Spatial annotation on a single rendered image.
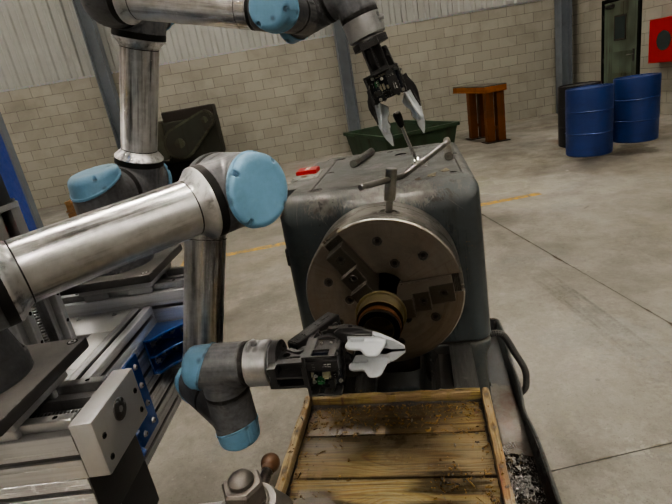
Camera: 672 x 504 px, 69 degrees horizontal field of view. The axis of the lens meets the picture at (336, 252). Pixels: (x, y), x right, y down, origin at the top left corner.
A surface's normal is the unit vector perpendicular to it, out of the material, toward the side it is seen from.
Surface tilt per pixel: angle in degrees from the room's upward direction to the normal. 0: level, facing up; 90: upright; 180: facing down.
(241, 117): 90
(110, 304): 90
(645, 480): 0
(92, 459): 90
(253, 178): 90
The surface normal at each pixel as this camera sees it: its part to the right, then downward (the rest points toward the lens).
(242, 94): 0.12, 0.31
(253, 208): 0.73, 0.10
